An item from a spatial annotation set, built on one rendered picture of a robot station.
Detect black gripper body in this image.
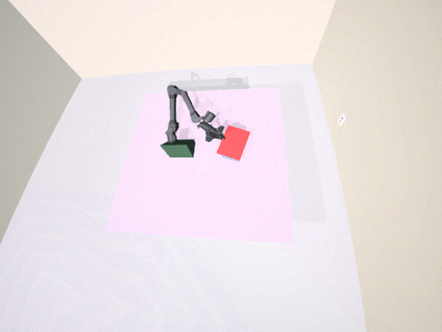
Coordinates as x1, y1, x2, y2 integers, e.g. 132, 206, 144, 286
206, 124, 224, 138

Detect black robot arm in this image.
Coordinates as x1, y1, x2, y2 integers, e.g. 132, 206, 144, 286
165, 85, 215, 143

